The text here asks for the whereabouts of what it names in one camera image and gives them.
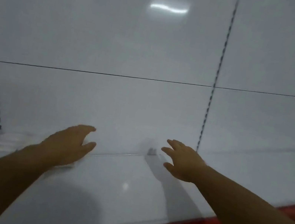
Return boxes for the white packet with red label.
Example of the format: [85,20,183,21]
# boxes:
[0,125,96,184]

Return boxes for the person's left hand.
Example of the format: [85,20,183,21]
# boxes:
[33,118,99,175]

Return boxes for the person's right hand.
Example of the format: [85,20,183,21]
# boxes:
[157,138,213,186]

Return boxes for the white shelf board red edge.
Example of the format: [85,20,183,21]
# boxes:
[187,133,295,224]
[0,128,238,224]

